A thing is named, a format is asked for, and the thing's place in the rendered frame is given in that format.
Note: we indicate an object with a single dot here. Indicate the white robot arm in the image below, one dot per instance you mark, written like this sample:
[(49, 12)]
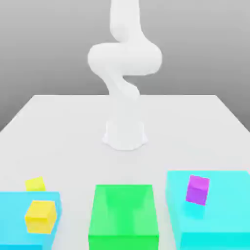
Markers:
[(125, 56)]

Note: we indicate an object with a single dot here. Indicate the small purple cube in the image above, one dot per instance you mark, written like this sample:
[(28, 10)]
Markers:
[(197, 190)]

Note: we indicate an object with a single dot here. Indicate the small yellow cube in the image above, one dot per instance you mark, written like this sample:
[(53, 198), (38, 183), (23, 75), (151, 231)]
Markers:
[(40, 217), (35, 184)]

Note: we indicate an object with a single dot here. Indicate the large green box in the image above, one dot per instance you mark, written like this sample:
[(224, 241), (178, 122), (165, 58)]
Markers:
[(123, 216)]

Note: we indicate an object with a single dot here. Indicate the large cyan box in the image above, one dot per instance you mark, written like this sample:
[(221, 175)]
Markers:
[(218, 214)]

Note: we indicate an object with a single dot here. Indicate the large blue box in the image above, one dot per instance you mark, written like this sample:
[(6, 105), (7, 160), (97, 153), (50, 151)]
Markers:
[(13, 220)]

